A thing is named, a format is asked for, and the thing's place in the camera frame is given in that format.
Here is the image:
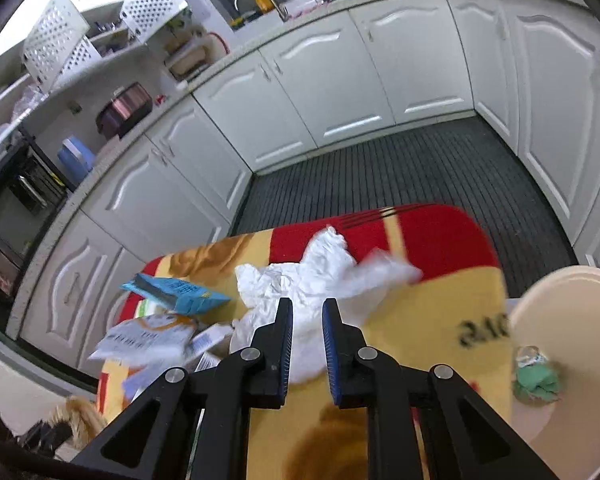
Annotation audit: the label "black oven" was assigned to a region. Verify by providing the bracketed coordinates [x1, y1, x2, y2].
[0, 135, 68, 271]

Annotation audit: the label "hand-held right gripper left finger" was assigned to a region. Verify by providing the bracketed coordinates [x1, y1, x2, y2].
[72, 298, 294, 480]

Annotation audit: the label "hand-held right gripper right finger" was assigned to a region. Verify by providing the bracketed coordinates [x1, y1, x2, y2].
[321, 298, 561, 480]

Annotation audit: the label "row of white cabinet doors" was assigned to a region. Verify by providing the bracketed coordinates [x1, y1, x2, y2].
[7, 0, 600, 376]

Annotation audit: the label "green crumpled paper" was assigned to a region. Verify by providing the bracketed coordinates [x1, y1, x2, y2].
[511, 345, 567, 405]

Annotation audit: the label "blue plastic container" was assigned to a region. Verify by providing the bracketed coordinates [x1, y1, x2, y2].
[57, 136, 96, 186]

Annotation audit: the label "small white carton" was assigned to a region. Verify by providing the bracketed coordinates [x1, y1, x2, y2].
[190, 322, 236, 361]

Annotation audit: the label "white perforated rack doors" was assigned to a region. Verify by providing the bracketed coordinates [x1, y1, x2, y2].
[21, 0, 91, 86]

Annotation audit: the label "cream round bin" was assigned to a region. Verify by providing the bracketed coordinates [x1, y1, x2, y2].
[502, 266, 600, 480]

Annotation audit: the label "blue snack packet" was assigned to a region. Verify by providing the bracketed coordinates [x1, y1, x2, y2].
[121, 274, 231, 317]

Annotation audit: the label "white and orange snack packet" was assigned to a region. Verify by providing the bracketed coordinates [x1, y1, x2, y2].
[89, 314, 198, 366]

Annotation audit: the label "white perforated basket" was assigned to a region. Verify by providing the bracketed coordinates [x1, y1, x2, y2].
[120, 0, 188, 41]

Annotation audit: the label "printed fleece blanket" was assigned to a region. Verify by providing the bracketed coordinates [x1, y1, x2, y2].
[96, 204, 513, 480]

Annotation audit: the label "white tissue paper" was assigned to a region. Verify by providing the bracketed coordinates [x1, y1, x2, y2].
[230, 226, 423, 386]

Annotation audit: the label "dark ribbed floor mat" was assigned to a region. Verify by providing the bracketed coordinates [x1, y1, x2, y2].
[230, 115, 578, 301]

